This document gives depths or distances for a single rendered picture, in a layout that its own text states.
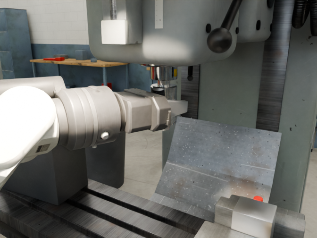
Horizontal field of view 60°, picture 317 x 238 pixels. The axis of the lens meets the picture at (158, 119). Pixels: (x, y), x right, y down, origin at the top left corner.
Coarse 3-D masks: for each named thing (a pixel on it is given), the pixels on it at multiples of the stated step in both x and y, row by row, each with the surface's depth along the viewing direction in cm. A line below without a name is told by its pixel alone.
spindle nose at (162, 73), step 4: (152, 68) 46; (156, 68) 45; (160, 68) 45; (164, 68) 45; (168, 68) 45; (172, 68) 45; (176, 68) 46; (152, 72) 46; (156, 72) 45; (160, 72) 45; (164, 72) 45; (168, 72) 45; (172, 72) 46; (152, 76) 46; (156, 76) 46; (160, 76) 45; (164, 76) 45; (168, 76) 45; (172, 76) 46; (176, 76) 47; (160, 80) 46; (164, 80) 46; (168, 80) 46
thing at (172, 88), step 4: (152, 84) 49; (156, 84) 49; (172, 84) 49; (152, 88) 47; (156, 88) 46; (160, 88) 46; (164, 88) 46; (168, 88) 46; (172, 88) 46; (176, 88) 47; (156, 92) 46; (160, 92) 46; (164, 92) 46; (168, 92) 46; (172, 92) 47
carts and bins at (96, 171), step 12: (108, 144) 235; (120, 144) 244; (96, 156) 236; (108, 156) 239; (120, 156) 248; (96, 168) 240; (108, 168) 242; (120, 168) 252; (96, 180) 245; (108, 180) 246; (120, 180) 256
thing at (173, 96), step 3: (156, 93) 47; (159, 93) 46; (162, 93) 46; (165, 93) 46; (168, 93) 46; (171, 93) 46; (174, 93) 47; (165, 96) 46; (168, 96) 46; (171, 96) 47; (174, 96) 47; (168, 99) 47; (171, 99) 47; (174, 99) 47; (171, 117) 48; (174, 117) 48; (171, 120) 48; (174, 120) 48; (171, 123) 48; (174, 123) 49
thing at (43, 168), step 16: (32, 160) 69; (48, 160) 66; (64, 160) 69; (80, 160) 75; (16, 176) 73; (32, 176) 71; (48, 176) 68; (64, 176) 70; (80, 176) 76; (16, 192) 75; (32, 192) 72; (48, 192) 70; (64, 192) 71
